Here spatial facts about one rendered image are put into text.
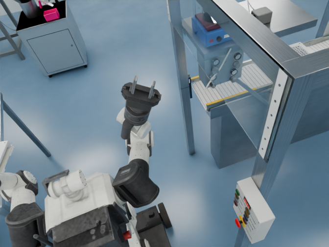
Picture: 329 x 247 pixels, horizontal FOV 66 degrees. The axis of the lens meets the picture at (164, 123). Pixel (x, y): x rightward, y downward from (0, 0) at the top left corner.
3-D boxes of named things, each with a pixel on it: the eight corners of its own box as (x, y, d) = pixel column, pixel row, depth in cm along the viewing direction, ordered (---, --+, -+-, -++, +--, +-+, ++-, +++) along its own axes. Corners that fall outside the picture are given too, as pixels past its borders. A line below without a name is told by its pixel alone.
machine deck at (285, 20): (204, 61, 127) (204, 54, 124) (180, 26, 152) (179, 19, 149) (316, 26, 132) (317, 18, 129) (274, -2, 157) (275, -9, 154)
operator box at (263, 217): (251, 244, 107) (259, 223, 87) (232, 207, 118) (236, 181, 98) (264, 239, 107) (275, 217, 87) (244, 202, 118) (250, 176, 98)
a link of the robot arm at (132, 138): (148, 118, 107) (150, 126, 126) (123, 119, 107) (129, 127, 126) (148, 143, 105) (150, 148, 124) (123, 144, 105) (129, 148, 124)
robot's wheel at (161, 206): (163, 203, 216) (172, 227, 208) (157, 206, 216) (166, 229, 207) (162, 200, 198) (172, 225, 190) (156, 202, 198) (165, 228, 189)
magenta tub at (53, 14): (46, 22, 307) (43, 15, 300) (47, 17, 315) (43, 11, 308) (59, 18, 308) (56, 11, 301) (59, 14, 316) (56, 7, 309)
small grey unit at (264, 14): (253, 28, 133) (254, 16, 128) (246, 21, 137) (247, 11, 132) (271, 22, 133) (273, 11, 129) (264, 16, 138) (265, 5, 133)
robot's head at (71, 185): (90, 193, 90) (80, 182, 83) (62, 204, 89) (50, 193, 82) (87, 178, 94) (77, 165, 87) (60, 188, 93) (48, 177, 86)
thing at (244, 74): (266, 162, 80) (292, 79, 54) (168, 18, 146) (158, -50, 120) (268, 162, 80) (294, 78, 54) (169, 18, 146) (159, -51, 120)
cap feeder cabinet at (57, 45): (46, 80, 360) (14, 32, 303) (48, 58, 397) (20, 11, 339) (89, 68, 364) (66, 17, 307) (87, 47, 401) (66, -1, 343)
